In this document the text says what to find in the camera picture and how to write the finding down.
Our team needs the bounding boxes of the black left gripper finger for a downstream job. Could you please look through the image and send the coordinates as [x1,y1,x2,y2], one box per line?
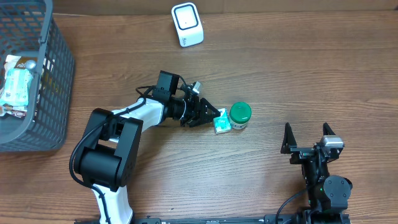
[200,98,221,118]
[188,116,214,128]

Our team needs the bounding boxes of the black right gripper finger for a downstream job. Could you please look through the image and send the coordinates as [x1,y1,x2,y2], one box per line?
[323,123,335,136]
[280,123,297,154]

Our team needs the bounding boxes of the teal tissue pack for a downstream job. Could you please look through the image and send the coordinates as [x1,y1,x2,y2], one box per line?
[213,108,232,134]

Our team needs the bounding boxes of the green lid white jar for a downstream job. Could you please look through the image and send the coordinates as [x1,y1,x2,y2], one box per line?
[228,102,252,129]

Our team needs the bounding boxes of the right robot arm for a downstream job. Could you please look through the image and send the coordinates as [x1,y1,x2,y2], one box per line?
[275,123,353,224]

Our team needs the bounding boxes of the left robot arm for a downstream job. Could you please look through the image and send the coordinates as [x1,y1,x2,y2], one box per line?
[68,71,220,223]

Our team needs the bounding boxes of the white barcode scanner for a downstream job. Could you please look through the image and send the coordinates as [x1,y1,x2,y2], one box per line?
[171,2,204,47]

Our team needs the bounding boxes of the silver round ball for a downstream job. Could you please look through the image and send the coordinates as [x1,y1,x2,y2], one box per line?
[25,60,37,70]

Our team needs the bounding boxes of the teal white snack packet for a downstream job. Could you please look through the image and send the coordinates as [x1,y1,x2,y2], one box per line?
[1,68,33,106]

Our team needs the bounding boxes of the grey plastic mesh basket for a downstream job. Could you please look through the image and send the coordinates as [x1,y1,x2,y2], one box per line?
[1,0,75,152]

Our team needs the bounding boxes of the brown snack packet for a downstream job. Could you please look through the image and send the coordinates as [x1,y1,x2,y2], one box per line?
[4,55,37,70]

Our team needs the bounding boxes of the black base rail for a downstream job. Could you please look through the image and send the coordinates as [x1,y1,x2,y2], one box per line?
[74,214,351,224]

